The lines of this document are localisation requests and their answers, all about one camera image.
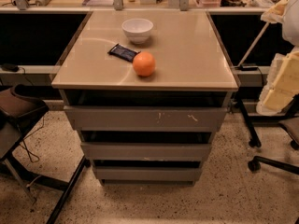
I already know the black power adapter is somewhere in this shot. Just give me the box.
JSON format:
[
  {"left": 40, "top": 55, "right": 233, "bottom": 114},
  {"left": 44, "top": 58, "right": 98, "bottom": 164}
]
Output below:
[
  {"left": 239, "top": 63, "right": 258, "bottom": 71},
  {"left": 0, "top": 63, "right": 19, "bottom": 72}
]

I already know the grey drawer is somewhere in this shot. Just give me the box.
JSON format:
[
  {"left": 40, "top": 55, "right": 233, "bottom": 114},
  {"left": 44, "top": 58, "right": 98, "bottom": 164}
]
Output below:
[
  {"left": 64, "top": 105, "right": 226, "bottom": 133},
  {"left": 93, "top": 167, "right": 201, "bottom": 182},
  {"left": 81, "top": 142, "right": 211, "bottom": 161}
]

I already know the grey bottom drawer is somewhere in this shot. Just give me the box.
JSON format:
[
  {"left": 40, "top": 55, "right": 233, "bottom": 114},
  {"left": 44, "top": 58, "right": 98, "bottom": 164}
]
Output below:
[{"left": 93, "top": 167, "right": 201, "bottom": 182}]

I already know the black power adapter right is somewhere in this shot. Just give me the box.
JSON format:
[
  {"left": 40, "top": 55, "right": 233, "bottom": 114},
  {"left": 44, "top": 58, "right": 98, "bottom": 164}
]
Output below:
[{"left": 239, "top": 63, "right": 258, "bottom": 71}]

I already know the grey drawer cabinet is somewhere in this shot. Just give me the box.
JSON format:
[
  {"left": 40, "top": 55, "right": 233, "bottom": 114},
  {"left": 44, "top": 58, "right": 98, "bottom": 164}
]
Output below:
[{"left": 52, "top": 10, "right": 238, "bottom": 185}]

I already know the brown chair left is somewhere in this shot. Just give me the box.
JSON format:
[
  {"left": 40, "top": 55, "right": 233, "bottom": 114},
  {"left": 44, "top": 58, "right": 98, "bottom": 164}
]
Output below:
[{"left": 0, "top": 85, "right": 90, "bottom": 224}]

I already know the dark blue snack bar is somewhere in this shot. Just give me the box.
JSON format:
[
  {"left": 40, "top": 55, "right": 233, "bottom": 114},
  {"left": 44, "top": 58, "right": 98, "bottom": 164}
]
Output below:
[{"left": 107, "top": 44, "right": 138, "bottom": 63}]

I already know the orange fruit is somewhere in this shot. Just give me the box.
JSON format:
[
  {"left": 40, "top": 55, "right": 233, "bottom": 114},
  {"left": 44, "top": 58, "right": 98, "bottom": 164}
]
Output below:
[{"left": 133, "top": 51, "right": 156, "bottom": 77}]

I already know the grey top drawer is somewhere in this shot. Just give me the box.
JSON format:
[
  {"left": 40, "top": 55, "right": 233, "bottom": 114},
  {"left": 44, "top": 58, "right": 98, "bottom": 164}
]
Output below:
[{"left": 64, "top": 105, "right": 226, "bottom": 133}]

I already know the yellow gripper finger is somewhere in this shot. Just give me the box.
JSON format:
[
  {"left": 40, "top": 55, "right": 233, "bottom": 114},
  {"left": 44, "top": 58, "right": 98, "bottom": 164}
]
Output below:
[{"left": 256, "top": 50, "right": 299, "bottom": 116}]

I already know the white bowl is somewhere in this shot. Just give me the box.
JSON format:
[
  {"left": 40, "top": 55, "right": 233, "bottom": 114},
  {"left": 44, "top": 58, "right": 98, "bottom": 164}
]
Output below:
[{"left": 121, "top": 19, "right": 153, "bottom": 44}]

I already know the white stick with black tip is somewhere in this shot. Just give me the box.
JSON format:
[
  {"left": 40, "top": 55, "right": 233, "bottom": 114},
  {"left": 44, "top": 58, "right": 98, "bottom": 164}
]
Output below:
[{"left": 236, "top": 22, "right": 270, "bottom": 68}]

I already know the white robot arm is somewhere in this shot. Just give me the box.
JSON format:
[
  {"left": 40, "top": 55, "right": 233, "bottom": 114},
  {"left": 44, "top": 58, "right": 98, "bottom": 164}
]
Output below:
[{"left": 256, "top": 0, "right": 299, "bottom": 116}]

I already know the black power adapter left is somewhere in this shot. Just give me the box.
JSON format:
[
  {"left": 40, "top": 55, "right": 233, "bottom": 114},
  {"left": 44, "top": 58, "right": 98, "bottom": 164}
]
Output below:
[{"left": 0, "top": 63, "right": 19, "bottom": 72}]

